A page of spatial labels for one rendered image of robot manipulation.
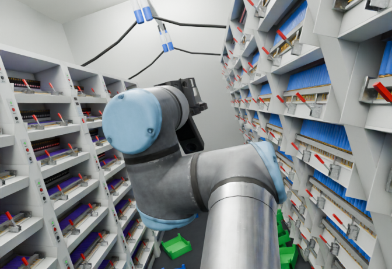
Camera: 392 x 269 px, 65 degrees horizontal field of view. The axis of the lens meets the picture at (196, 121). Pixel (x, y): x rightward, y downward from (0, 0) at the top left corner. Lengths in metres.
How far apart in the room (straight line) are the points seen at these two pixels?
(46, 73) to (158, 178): 1.93
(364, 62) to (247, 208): 0.44
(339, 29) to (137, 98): 0.44
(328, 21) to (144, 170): 0.47
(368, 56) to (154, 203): 0.50
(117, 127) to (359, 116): 0.48
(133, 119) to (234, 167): 0.15
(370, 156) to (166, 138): 0.45
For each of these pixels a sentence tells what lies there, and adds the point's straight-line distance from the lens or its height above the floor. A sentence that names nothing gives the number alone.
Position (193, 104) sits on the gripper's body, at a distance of 0.64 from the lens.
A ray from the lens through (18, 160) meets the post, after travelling 1.62.
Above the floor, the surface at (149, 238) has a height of 0.19.
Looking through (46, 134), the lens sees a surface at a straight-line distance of 1.85.
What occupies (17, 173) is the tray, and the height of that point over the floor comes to 1.18.
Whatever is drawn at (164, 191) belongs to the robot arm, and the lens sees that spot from 0.46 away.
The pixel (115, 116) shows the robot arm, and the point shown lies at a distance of 0.45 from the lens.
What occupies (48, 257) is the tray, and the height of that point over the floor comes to 0.77.
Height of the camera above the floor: 1.21
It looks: 2 degrees down
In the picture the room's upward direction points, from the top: 18 degrees counter-clockwise
